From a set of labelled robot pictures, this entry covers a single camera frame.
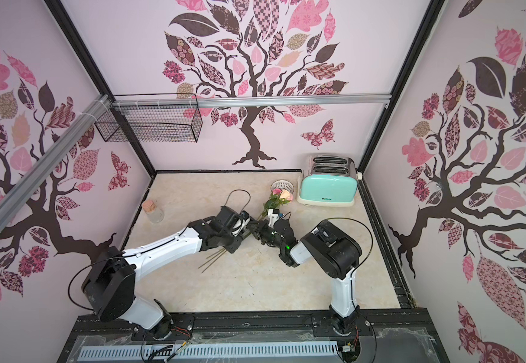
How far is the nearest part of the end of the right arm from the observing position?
2.43 feet

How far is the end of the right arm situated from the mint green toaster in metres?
0.28

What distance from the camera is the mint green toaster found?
0.98m
